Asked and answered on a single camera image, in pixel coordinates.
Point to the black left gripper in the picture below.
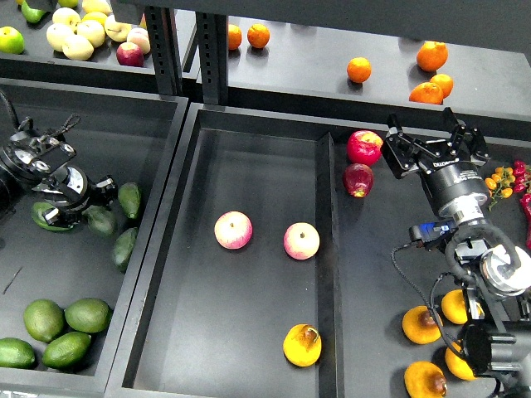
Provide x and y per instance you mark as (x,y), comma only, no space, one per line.
(72,192)

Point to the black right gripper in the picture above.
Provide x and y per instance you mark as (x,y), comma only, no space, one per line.
(453,188)

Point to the dark green avocado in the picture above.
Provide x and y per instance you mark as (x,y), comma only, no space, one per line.
(101,221)

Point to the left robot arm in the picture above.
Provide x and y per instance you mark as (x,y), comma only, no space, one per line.
(40,162)

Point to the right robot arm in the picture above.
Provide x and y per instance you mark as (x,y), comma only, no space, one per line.
(493,272)

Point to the dark avocado upper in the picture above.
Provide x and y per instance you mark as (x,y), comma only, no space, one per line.
(130,199)

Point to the dark avocado far left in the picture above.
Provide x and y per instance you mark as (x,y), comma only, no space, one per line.
(39,211)

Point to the front orange on shelf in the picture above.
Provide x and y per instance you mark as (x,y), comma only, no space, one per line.
(428,93)

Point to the orange behind front orange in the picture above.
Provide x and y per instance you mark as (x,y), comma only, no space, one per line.
(445,82)

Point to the bright red apple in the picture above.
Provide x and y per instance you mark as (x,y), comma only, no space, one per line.
(364,147)

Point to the orange cherry tomato bunch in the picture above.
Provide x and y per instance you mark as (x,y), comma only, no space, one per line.
(500,185)

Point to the black left tray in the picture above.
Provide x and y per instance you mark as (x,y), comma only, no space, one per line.
(128,136)

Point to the black tray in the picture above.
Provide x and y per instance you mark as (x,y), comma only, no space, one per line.
(128,136)
(206,321)

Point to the dark red apple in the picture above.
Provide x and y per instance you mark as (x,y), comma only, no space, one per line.
(358,180)

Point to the red chili peppers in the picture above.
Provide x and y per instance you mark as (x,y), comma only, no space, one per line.
(521,172)

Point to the large orange top right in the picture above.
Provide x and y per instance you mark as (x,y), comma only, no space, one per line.
(432,55)

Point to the orange centre shelf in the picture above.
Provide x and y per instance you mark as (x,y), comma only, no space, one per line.
(359,69)

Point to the light green mango upper right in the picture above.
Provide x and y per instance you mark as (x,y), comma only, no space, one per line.
(90,315)

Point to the black tray divider centre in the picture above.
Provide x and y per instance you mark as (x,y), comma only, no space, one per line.
(330,363)

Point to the light green mango upper left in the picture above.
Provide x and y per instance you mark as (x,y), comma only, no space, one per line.
(44,320)

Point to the light green mango lower right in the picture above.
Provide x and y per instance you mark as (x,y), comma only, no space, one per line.
(67,350)

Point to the pink apple left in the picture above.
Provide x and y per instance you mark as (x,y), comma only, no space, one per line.
(233,230)

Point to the pink apple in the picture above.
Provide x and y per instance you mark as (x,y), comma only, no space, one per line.
(233,230)
(301,241)

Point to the red apple on shelf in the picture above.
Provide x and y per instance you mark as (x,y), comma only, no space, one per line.
(130,54)

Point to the pink apple right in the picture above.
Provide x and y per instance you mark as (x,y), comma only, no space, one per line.
(301,241)

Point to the black middle tray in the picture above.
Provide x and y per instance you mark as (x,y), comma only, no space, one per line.
(206,321)

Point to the pale pink peach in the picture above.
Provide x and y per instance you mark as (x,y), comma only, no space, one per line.
(140,37)

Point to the green apple on shelf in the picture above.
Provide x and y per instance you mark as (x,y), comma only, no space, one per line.
(12,41)

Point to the black shelf post left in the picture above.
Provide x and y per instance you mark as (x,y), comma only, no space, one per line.
(164,50)

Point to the black shelf post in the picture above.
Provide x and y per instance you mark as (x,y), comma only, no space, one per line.
(164,50)
(212,35)

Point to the black shelf post right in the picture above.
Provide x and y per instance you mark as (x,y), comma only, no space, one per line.
(212,35)

